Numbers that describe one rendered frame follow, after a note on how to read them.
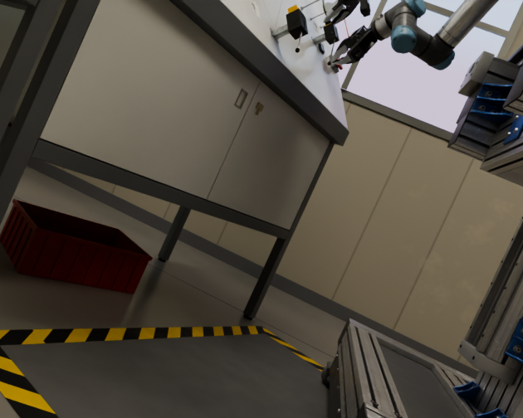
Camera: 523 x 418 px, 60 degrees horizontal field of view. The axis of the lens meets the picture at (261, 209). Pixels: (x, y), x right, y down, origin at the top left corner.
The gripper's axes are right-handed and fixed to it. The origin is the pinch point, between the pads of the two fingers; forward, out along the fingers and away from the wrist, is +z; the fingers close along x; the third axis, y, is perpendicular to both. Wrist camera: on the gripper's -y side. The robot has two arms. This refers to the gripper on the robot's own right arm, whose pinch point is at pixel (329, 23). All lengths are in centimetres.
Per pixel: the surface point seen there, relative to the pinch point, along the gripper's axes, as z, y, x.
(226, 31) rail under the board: 21, -24, 63
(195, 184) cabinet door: 58, -41, 49
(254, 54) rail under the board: 21, -25, 50
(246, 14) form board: 16, -17, 55
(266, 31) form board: 15.7, -17.0, 43.6
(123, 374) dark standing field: 82, -81, 77
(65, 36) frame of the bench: 40, -27, 98
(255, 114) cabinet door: 35, -29, 35
